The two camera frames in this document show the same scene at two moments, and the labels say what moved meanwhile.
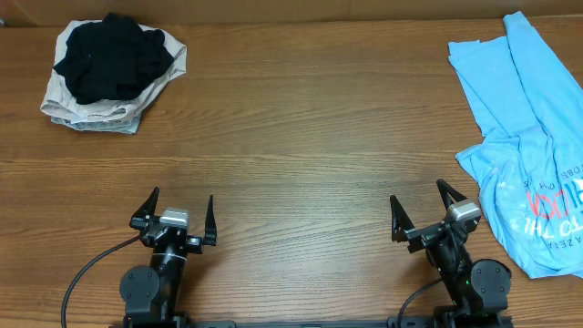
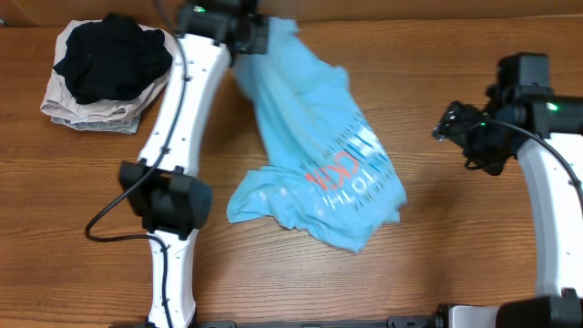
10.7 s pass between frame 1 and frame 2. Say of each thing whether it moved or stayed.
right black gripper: moved
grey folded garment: stayed
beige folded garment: stayed
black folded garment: stayed
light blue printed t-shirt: moved
